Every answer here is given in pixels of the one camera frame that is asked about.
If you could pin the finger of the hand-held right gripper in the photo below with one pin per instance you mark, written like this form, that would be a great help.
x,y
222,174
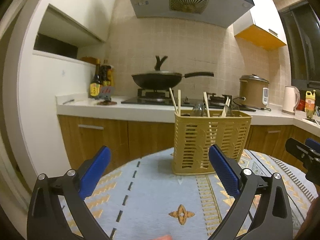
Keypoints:
x,y
296,148
313,145

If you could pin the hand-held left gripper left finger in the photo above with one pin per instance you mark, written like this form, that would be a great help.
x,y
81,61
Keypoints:
x,y
95,172

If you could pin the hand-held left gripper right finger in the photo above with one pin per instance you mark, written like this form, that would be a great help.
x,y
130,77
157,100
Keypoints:
x,y
225,172

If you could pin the yellow plastic utensil basket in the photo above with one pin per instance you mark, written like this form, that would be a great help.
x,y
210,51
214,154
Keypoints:
x,y
190,142

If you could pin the person's right forearm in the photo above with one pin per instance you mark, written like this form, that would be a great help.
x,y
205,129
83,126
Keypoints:
x,y
311,220

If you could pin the person's left hand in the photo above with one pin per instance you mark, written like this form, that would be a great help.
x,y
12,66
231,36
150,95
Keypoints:
x,y
163,237

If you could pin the orange container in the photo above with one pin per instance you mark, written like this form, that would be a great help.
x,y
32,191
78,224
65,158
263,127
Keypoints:
x,y
302,105

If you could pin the yellow dish soap bottle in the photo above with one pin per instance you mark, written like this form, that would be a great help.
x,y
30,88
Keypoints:
x,y
310,102

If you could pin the white electric kettle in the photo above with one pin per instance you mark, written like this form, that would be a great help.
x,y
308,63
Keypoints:
x,y
288,100

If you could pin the patterned light blue tablecloth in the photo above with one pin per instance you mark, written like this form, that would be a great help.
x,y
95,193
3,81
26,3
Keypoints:
x,y
150,192

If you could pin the wooden base cabinets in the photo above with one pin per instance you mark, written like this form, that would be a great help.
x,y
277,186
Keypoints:
x,y
150,135

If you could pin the wooden chopstick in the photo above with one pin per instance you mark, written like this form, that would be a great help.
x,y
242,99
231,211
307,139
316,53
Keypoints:
x,y
179,102
173,100
228,104
206,103
224,105

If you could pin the brown coaster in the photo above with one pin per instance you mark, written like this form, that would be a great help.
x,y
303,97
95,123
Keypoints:
x,y
107,103

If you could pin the brown rice cooker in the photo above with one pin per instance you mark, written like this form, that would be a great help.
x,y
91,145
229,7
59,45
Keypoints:
x,y
251,92

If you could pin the small red label bottle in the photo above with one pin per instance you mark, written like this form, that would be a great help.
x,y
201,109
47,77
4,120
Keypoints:
x,y
107,91

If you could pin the dark sauce bottle yellow label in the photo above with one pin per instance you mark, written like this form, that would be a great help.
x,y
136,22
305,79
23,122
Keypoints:
x,y
95,90

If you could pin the black gas stove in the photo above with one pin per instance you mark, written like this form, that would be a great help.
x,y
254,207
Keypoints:
x,y
140,100

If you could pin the dark window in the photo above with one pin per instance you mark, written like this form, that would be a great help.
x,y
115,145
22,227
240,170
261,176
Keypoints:
x,y
305,50

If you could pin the dark glass jar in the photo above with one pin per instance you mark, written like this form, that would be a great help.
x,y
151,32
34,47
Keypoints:
x,y
106,73

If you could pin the white tall cabinet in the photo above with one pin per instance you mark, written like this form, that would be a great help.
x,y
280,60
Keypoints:
x,y
45,85

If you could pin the black wok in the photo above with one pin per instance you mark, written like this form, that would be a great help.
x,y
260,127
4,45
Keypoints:
x,y
157,80

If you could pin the black appliance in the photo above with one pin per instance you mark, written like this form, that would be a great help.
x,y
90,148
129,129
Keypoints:
x,y
55,46

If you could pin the grey range hood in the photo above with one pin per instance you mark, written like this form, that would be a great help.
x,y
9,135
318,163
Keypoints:
x,y
160,7

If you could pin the white and yellow wall cabinet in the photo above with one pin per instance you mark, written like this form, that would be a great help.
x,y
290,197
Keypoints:
x,y
260,30

